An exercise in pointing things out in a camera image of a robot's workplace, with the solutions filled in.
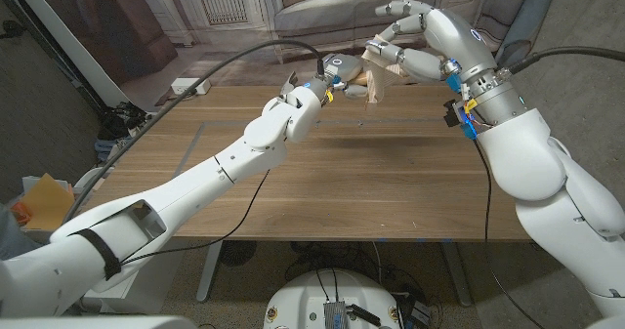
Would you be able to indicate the dark pile of floor clutter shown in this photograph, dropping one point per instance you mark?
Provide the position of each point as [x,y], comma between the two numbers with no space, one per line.
[119,119]

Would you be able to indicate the grey finned electronics box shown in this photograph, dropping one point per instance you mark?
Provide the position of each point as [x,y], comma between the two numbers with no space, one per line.
[335,315]

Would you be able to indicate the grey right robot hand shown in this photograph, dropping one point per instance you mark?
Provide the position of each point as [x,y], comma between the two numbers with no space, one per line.
[454,38]

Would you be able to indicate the white table leg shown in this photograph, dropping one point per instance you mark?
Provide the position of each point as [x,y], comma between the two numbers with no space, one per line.
[209,275]
[456,270]

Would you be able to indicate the person in blue jeans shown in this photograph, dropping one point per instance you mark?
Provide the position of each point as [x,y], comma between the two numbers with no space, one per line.
[12,241]

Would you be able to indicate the beige elastic arm wrap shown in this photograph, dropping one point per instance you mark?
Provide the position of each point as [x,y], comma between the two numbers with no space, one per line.
[380,82]

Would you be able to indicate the grey-blue rolled backdrop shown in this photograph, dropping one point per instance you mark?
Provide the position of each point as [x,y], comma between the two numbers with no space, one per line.
[527,16]

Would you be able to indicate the white power strip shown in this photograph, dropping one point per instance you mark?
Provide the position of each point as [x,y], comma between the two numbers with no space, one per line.
[188,86]

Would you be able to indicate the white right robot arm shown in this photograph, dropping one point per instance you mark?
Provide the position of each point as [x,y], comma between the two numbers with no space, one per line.
[527,163]

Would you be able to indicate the yellow paper envelope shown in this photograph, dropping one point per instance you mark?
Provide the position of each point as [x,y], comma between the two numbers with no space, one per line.
[46,202]

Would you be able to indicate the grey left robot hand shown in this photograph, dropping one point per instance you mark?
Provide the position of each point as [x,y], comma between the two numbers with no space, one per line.
[344,68]

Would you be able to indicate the printed living room backdrop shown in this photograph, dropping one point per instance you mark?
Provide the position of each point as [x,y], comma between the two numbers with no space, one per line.
[220,7]

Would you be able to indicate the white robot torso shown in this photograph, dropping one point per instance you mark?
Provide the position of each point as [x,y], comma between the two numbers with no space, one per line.
[303,295]

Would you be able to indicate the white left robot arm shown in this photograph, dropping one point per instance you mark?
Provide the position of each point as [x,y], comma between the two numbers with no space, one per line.
[195,192]

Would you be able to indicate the white slanted board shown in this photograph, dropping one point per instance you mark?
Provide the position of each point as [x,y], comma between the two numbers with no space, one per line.
[70,41]

